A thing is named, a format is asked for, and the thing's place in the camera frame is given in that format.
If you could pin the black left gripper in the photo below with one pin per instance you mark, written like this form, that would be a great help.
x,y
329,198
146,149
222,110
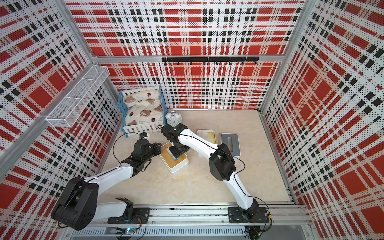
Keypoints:
x,y
158,150

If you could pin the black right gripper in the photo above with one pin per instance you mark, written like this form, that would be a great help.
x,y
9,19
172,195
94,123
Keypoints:
x,y
176,152

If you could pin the bamboo tissue box lid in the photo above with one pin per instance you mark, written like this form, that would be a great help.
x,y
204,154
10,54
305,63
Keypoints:
x,y
169,160

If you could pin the white tissue box base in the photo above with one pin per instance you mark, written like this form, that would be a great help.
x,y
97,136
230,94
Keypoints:
x,y
178,170

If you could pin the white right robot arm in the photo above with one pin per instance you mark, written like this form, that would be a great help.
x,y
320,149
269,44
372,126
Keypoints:
x,y
222,167

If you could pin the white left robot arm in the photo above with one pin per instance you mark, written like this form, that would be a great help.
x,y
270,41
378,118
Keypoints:
x,y
78,204

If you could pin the grey tissue box lid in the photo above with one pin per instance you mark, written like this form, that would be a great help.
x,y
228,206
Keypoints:
x,y
232,142

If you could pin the white alarm clock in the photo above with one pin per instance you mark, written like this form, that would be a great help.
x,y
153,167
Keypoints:
x,y
173,118

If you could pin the bear print bedding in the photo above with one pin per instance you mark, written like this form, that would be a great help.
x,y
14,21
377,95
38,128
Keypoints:
x,y
143,107

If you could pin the blue white toy crib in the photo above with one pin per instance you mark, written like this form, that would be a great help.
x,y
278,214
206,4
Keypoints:
x,y
148,127

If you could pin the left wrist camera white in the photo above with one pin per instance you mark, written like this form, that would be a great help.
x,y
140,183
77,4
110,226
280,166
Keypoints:
x,y
144,135

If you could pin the white wire basket shelf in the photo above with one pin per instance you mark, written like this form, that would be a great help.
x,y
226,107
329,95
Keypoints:
x,y
69,109

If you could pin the black hook rail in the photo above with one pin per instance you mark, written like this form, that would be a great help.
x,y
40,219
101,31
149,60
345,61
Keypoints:
x,y
209,59

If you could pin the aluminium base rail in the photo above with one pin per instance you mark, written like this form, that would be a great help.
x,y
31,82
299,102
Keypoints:
x,y
166,222

